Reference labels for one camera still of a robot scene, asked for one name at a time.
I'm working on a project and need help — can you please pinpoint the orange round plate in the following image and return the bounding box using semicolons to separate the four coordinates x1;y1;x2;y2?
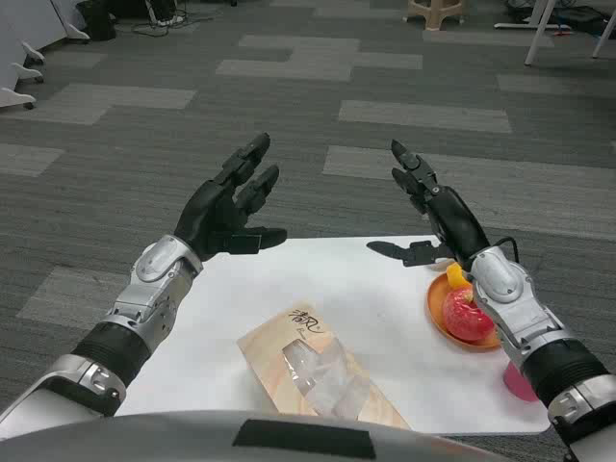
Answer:
425;272;502;351

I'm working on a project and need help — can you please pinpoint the white partition caster foot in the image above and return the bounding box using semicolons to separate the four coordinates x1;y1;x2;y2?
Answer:
62;21;91;45
12;62;44;84
0;88;38;110
21;40;46;66

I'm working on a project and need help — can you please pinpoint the pink plastic cup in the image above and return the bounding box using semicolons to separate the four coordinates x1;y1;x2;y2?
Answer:
502;361;540;403

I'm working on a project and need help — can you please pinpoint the black floor cable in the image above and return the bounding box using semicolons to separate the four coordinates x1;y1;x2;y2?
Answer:
132;13;218;38

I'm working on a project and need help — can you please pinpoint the white desk base bar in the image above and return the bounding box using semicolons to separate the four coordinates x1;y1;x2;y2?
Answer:
494;20;574;32

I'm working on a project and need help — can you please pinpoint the beige wood-print tissue box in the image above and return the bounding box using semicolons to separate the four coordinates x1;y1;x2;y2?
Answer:
236;300;413;431

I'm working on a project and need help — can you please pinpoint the silver robot chest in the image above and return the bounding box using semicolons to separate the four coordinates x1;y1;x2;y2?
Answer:
0;410;572;462

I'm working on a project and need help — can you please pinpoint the white desk leg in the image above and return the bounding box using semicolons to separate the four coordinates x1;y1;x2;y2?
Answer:
524;0;555;66
591;8;616;60

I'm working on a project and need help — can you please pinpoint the yellow lemon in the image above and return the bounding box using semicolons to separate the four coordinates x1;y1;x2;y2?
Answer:
445;262;474;290

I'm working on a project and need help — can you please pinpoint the beige plastic stool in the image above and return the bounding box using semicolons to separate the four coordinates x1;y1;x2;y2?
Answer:
402;0;466;33

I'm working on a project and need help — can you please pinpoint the black bag on floor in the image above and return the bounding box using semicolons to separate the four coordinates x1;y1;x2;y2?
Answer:
76;0;117;42

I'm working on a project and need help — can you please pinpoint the white partition panel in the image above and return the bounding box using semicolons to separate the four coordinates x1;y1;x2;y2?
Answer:
26;0;73;52

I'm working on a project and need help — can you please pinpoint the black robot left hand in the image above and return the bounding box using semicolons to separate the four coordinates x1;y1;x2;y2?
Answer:
172;132;289;264

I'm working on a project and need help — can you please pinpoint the grey-blue partition panel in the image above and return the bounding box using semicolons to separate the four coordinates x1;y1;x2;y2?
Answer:
0;0;30;95

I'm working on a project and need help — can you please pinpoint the red apple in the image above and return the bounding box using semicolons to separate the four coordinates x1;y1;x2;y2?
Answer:
442;287;497;343

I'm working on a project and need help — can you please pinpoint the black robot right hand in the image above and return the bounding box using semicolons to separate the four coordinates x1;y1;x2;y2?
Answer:
366;139;492;271

